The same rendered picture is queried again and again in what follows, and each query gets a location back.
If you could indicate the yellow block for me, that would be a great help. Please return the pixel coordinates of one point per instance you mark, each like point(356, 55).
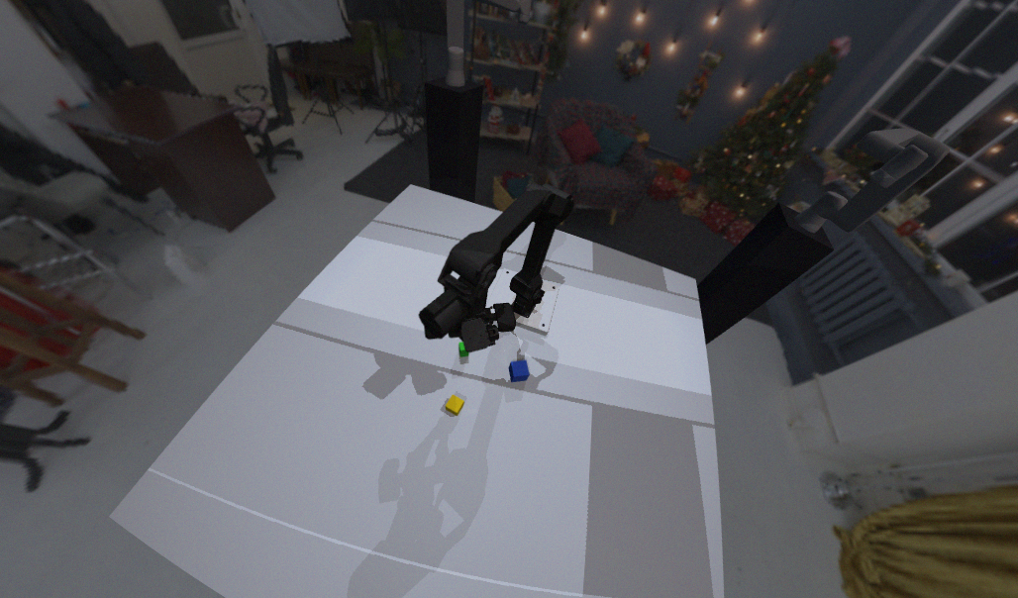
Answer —
point(454, 405)

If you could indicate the blue cube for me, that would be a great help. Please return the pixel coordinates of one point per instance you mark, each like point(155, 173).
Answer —
point(519, 371)

